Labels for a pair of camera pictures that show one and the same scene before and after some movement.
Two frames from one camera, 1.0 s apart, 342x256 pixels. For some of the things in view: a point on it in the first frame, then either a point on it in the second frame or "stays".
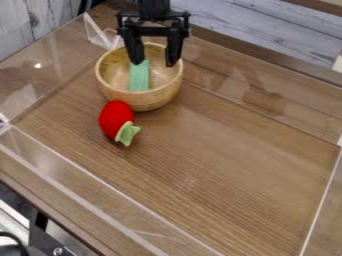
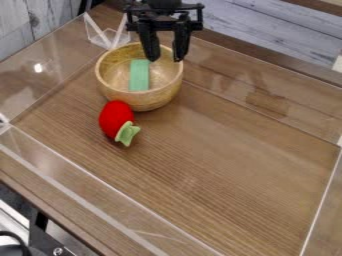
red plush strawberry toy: (116, 117) stays
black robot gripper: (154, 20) → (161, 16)
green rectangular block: (140, 76) stays
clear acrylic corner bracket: (108, 38) stays
